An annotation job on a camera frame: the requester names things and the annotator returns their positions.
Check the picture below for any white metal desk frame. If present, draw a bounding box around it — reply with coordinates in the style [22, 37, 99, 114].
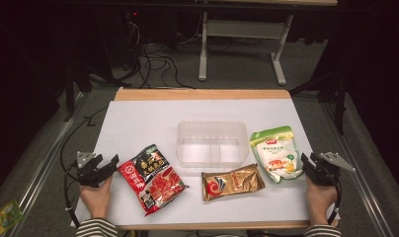
[198, 0, 339, 87]

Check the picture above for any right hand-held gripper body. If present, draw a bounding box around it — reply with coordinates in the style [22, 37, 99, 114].
[306, 151, 357, 188]

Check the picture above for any clear plastic container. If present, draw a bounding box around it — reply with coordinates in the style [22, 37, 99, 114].
[175, 119, 249, 169]

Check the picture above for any gold brown packet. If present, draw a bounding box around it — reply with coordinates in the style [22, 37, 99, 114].
[200, 163, 267, 202]

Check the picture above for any left hand-held gripper black cable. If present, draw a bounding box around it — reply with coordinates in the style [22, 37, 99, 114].
[63, 162, 81, 229]

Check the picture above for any metal floor rail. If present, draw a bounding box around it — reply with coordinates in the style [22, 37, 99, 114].
[3, 91, 87, 237]
[320, 102, 398, 237]

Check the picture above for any dark computer case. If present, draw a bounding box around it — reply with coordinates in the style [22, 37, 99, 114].
[97, 8, 146, 71]

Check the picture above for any hand-held gripper black cable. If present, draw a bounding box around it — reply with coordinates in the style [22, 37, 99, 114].
[63, 162, 81, 229]
[328, 177, 343, 225]

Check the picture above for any person's right hand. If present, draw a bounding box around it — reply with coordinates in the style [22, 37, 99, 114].
[305, 176, 338, 227]

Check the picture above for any person's left hand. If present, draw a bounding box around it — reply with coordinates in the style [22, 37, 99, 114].
[79, 175, 114, 219]

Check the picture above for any black metal stand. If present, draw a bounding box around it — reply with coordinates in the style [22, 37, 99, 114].
[61, 60, 94, 123]
[288, 70, 350, 136]

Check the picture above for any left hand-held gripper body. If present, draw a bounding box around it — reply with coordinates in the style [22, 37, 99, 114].
[76, 151, 107, 189]

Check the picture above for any tangle of black cables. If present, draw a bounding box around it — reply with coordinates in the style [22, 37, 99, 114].
[120, 19, 196, 90]

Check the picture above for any wooden table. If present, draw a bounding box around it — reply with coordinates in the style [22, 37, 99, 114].
[74, 86, 340, 231]

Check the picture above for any green and white packet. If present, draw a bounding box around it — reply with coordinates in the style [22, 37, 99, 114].
[248, 124, 305, 185]

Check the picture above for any red and black seasoning packet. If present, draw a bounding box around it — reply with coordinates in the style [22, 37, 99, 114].
[117, 143, 190, 217]

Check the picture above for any green yellow packet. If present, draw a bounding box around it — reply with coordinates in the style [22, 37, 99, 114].
[0, 198, 25, 237]

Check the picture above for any white table sheet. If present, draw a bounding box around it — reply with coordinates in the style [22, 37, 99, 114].
[70, 98, 341, 228]

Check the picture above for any right hand-held gripper black cable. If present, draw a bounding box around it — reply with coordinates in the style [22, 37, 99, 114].
[328, 177, 343, 225]

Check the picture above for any thin black cable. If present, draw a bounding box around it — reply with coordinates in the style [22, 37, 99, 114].
[59, 106, 109, 172]

